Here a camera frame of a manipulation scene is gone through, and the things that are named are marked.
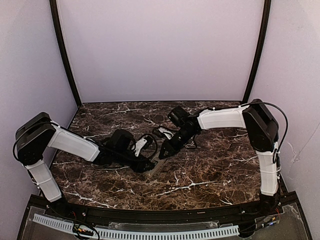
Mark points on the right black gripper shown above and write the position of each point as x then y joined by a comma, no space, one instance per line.
173,141

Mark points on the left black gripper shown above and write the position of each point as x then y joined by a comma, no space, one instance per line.
135,162

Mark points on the white universal remote control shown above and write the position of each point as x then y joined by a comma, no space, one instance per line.
158,163

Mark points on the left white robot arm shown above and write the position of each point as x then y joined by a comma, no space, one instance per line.
40,133

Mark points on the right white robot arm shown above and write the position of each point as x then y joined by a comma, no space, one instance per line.
261,126

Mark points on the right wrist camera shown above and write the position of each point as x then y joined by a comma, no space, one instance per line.
162,132

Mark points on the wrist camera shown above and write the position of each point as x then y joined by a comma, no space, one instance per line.
142,144
162,132

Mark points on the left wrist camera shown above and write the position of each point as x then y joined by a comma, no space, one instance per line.
142,144

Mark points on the white slotted cable duct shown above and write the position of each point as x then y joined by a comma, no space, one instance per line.
127,231

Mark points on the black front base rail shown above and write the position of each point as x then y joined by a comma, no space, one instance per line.
236,214

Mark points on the left black frame post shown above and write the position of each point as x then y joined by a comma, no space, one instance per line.
63,52

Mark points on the black frame post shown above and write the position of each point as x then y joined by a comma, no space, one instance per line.
63,52
258,50

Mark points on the right black frame post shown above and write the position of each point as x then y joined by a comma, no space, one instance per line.
258,50

